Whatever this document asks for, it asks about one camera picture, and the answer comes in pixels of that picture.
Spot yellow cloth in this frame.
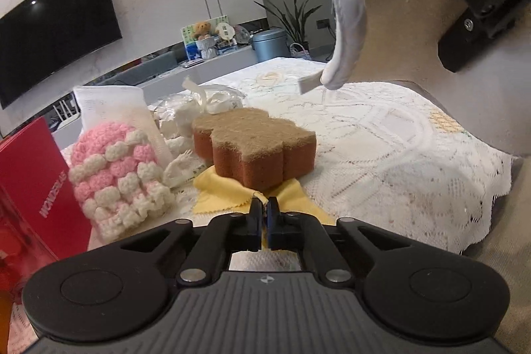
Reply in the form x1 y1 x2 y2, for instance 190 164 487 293
192 166 335 225

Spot brown bear shaped sponge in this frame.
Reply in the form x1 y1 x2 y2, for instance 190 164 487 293
192 108 317 191

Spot cream fabric bag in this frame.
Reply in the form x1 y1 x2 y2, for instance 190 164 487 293
299 0 530 156

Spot white mesh net cloth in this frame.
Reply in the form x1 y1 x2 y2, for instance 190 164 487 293
73 85 173 168

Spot pink white crochet hat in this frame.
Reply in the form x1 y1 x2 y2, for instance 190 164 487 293
68 122 176 243

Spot clear plastic wrap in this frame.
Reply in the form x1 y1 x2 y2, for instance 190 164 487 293
150 77 247 189

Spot red transparent toy box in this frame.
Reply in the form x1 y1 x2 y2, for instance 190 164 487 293
0 118 92 293

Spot blue metal trash can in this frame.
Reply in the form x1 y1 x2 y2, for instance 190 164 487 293
251 28 290 62

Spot white wifi router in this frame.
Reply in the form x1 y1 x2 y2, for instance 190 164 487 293
52 97 80 122

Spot floor plant by trash can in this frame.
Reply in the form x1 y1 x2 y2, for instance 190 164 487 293
255 0 321 45

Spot teddy bear figure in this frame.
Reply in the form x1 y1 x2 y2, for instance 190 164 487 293
193 22 211 40

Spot black wall television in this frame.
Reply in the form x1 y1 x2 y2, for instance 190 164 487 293
1 0 122 108

